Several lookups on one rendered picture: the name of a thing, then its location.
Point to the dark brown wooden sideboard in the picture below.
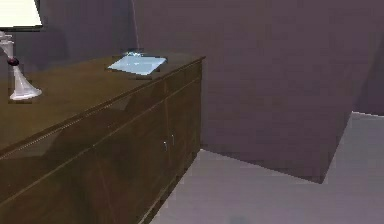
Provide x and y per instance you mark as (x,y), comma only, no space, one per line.
(100,140)

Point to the pale blue flat laptop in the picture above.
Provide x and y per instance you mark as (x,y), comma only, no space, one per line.
(137,64)

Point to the white table lamp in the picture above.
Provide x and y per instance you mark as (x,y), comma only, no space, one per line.
(20,83)

